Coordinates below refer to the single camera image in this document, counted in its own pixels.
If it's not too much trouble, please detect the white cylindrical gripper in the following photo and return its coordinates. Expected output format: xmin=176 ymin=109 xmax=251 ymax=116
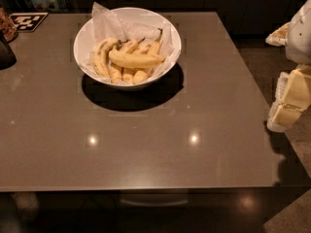
xmin=266 ymin=65 xmax=311 ymax=132

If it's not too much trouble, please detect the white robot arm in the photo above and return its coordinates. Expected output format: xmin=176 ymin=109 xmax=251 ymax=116
xmin=265 ymin=0 xmax=311 ymax=132

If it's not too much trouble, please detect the left curved yellow banana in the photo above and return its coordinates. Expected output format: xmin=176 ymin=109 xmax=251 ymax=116
xmin=92 ymin=38 xmax=109 ymax=77

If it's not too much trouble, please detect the white ceramic bowl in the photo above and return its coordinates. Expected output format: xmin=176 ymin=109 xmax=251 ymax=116
xmin=73 ymin=6 xmax=183 ymax=91

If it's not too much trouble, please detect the white paper liner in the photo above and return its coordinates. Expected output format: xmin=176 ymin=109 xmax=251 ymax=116
xmin=79 ymin=1 xmax=176 ymax=84

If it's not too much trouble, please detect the black white fiducial marker card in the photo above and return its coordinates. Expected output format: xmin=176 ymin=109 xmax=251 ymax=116
xmin=10 ymin=13 xmax=48 ymax=32

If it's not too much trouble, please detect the dark object at left edge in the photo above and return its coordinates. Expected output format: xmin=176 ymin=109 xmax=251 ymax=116
xmin=0 ymin=32 xmax=17 ymax=69

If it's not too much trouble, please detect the patterned container at left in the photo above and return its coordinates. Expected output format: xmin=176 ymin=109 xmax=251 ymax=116
xmin=0 ymin=7 xmax=17 ymax=42

